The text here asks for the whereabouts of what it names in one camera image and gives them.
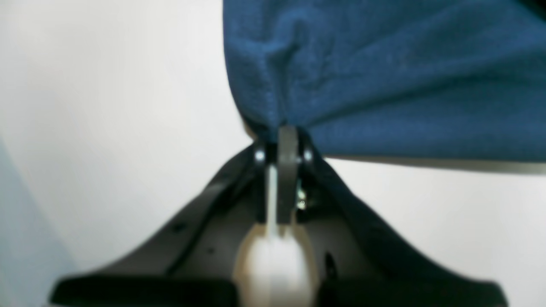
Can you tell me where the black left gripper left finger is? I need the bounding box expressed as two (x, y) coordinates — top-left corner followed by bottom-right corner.
(49, 141), (267, 307)

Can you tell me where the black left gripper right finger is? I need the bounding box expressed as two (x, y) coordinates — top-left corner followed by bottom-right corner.
(277, 126), (508, 307)

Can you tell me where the dark blue t-shirt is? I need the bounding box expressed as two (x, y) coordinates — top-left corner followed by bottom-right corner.
(224, 0), (546, 162)

